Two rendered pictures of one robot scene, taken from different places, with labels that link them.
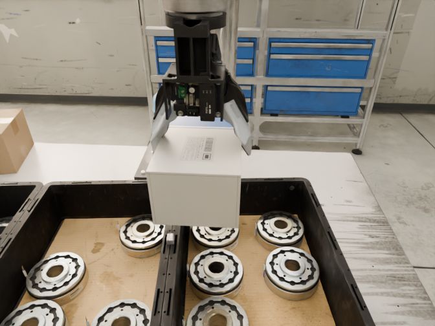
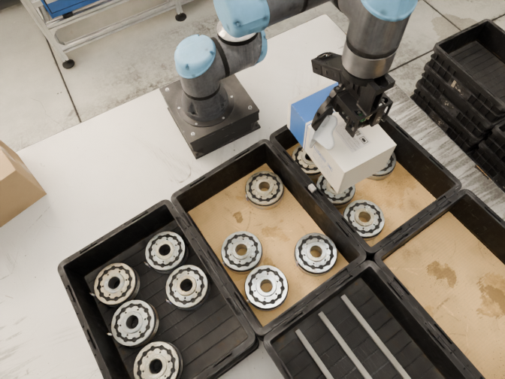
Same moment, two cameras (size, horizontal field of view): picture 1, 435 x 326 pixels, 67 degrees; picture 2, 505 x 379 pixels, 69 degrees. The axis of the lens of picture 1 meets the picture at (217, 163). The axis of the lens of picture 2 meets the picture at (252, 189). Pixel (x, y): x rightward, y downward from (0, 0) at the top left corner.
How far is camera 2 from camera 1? 0.55 m
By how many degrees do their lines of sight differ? 35
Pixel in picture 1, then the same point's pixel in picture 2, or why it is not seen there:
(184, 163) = (358, 153)
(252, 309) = (368, 197)
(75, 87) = not seen: outside the picture
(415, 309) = (430, 136)
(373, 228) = not seen: hidden behind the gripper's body
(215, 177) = (382, 153)
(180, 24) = (380, 89)
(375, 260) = (394, 113)
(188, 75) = (373, 109)
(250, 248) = not seen: hidden behind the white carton
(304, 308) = (394, 178)
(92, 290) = (267, 244)
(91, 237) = (225, 213)
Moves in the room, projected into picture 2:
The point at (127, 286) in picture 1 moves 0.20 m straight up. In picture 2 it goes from (285, 228) to (288, 195)
